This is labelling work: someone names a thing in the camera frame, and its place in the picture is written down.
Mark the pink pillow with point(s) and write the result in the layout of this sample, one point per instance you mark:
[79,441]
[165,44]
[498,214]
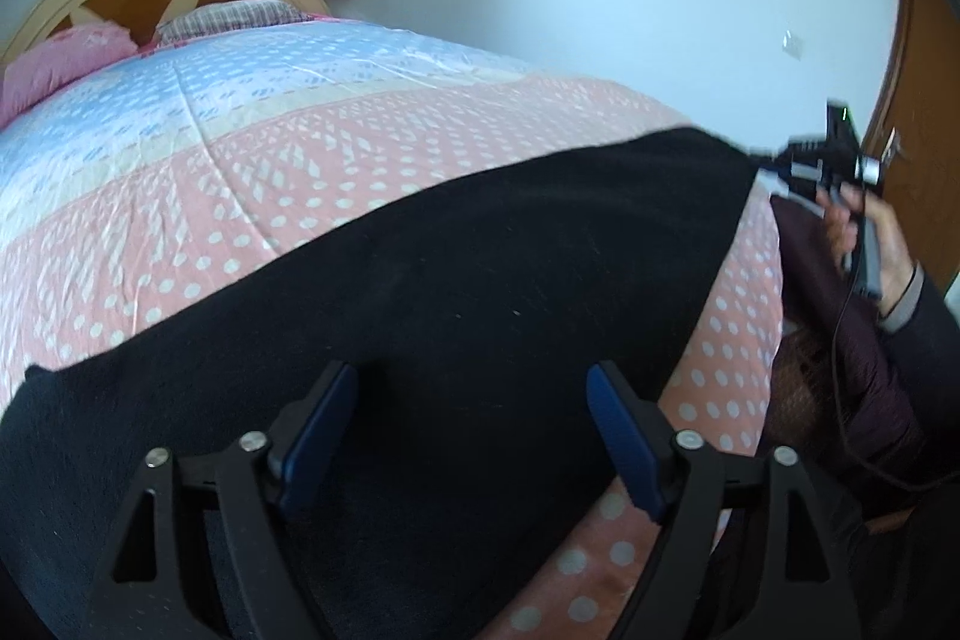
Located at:
[67,59]

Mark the brown wooden door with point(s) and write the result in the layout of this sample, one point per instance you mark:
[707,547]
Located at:
[930,108]

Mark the white wall socket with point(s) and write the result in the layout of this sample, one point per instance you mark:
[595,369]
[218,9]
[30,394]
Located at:
[792,45]

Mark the person's dark maroon jacket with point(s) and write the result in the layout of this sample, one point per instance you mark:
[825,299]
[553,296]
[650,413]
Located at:
[862,385]

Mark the plaid pillow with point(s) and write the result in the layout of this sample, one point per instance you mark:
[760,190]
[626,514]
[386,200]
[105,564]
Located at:
[225,18]

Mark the pink blue polka dot quilt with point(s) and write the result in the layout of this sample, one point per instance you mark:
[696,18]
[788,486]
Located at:
[300,160]

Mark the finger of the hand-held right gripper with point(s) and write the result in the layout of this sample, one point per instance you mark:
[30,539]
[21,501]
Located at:
[776,169]

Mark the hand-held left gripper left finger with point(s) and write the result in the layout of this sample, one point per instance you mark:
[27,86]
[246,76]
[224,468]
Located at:
[319,437]

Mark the person's right hand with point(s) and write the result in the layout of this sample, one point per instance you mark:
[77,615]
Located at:
[896,265]

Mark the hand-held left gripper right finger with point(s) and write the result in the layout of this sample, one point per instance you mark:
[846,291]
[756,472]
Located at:
[626,437]

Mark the person's right forearm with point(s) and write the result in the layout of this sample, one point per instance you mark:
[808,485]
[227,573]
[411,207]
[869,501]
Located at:
[926,310]

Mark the black pants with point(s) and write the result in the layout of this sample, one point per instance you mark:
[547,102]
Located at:
[450,272]

